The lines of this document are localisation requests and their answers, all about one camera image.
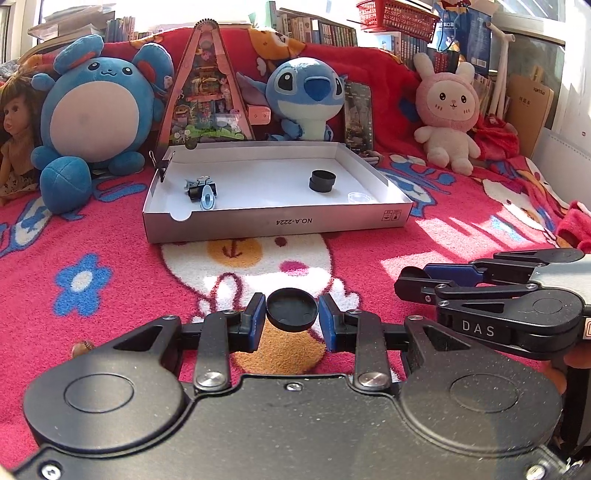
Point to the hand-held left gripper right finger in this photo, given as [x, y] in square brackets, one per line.
[327, 325]

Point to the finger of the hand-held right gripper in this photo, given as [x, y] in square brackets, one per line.
[452, 273]
[413, 284]

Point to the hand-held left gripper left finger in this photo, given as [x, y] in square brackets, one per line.
[258, 325]

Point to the black round cap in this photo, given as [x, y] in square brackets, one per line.
[292, 309]
[322, 188]
[322, 176]

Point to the white cardboard box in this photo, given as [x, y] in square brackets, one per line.
[268, 170]

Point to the person's right hand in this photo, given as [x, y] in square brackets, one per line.
[559, 376]

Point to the red fleece cloth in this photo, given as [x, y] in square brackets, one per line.
[572, 224]

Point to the clear plastic lid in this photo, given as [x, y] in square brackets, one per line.
[359, 198]

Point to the light blue clip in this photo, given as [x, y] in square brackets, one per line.
[207, 201]

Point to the red crumpled cloth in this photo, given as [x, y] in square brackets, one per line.
[496, 136]

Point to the black binder clip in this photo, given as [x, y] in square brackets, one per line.
[193, 191]
[207, 183]
[161, 171]

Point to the white panel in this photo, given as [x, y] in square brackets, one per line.
[568, 161]

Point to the red printed blanket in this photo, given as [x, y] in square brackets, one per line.
[115, 240]

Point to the pink bunny plush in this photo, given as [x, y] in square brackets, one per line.
[445, 101]

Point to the small brown nut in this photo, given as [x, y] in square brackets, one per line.
[83, 347]

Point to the black smartphone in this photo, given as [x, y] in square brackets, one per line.
[358, 115]

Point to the small pink wooden box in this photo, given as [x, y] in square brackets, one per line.
[258, 115]

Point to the white plastic pipes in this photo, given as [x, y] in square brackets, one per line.
[501, 69]

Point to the blue alien plush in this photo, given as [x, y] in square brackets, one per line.
[304, 87]

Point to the blue paper bag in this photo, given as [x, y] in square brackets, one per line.
[475, 37]

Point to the pink triangular diorama house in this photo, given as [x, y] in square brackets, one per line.
[207, 92]

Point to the red plastic basket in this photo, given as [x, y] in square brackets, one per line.
[397, 16]

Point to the blue round mouse plush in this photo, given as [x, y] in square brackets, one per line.
[97, 115]

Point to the row of books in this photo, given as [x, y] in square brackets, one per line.
[323, 32]

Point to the brown-haired doll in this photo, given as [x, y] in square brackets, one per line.
[18, 115]

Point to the stack of papers and books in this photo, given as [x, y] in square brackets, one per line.
[69, 23]

